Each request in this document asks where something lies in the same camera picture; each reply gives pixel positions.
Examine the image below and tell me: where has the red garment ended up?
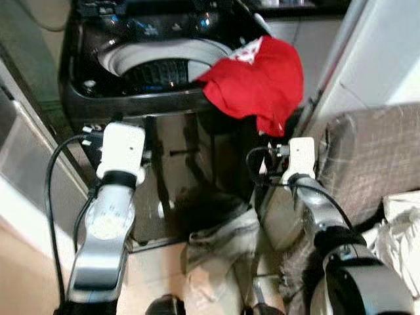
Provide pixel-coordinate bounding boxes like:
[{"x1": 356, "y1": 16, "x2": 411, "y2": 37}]
[{"x1": 197, "y1": 35, "x2": 305, "y2": 137}]

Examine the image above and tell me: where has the dark top-load washing machine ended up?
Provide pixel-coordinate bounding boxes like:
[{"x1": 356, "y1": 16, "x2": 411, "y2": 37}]
[{"x1": 59, "y1": 0, "x2": 303, "y2": 253}]

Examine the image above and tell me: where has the white crumpled cloth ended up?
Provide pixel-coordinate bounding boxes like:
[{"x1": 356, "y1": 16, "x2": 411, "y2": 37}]
[{"x1": 364, "y1": 190, "x2": 420, "y2": 283}]

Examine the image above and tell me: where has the white cabinet panel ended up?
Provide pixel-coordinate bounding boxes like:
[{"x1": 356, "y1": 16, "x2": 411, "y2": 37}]
[{"x1": 305, "y1": 0, "x2": 420, "y2": 135}]

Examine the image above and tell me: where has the grey fuzzy cloth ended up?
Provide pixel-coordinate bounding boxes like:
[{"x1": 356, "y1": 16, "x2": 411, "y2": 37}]
[{"x1": 279, "y1": 233, "x2": 326, "y2": 315}]

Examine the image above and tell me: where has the dark countertop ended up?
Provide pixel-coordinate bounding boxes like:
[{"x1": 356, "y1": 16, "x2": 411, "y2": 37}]
[{"x1": 253, "y1": 0, "x2": 352, "y2": 19}]

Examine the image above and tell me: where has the black right robot foot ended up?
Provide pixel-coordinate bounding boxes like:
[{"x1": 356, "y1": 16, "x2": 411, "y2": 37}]
[{"x1": 244, "y1": 302, "x2": 284, "y2": 315}]

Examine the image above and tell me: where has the black robot foot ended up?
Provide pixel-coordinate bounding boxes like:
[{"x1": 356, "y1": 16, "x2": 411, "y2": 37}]
[
  {"x1": 146, "y1": 295, "x2": 186, "y2": 315},
  {"x1": 244, "y1": 302, "x2": 284, "y2": 315}
]

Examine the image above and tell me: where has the grey garment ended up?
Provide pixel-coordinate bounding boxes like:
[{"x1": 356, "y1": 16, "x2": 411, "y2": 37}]
[{"x1": 182, "y1": 209, "x2": 262, "y2": 303}]

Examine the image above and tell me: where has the steel washer drum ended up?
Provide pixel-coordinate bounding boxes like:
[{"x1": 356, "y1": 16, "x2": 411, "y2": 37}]
[{"x1": 98, "y1": 38, "x2": 232, "y2": 93}]

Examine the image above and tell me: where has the black left robot foot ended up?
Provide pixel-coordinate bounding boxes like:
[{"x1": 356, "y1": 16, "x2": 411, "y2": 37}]
[{"x1": 146, "y1": 295, "x2": 186, "y2": 315}]

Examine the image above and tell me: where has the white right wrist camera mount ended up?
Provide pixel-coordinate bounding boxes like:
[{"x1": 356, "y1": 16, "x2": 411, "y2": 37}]
[{"x1": 281, "y1": 136, "x2": 317, "y2": 188}]

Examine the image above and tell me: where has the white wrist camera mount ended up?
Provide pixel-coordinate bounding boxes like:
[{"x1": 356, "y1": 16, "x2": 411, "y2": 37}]
[
  {"x1": 96, "y1": 121, "x2": 146, "y2": 184},
  {"x1": 281, "y1": 136, "x2": 317, "y2": 188}
]

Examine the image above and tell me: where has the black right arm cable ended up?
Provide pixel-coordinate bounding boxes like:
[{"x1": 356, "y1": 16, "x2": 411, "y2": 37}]
[{"x1": 246, "y1": 146, "x2": 355, "y2": 230}]

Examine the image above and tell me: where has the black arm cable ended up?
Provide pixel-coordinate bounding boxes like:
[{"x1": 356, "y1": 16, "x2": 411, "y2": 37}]
[
  {"x1": 246, "y1": 146, "x2": 355, "y2": 230},
  {"x1": 45, "y1": 125, "x2": 106, "y2": 309}
]

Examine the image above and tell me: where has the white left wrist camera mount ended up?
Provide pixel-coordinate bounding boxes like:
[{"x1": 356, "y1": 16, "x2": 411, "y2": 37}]
[{"x1": 96, "y1": 121, "x2": 146, "y2": 184}]

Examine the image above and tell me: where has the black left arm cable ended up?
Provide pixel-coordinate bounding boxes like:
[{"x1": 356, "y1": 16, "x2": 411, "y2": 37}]
[{"x1": 45, "y1": 125, "x2": 106, "y2": 309}]

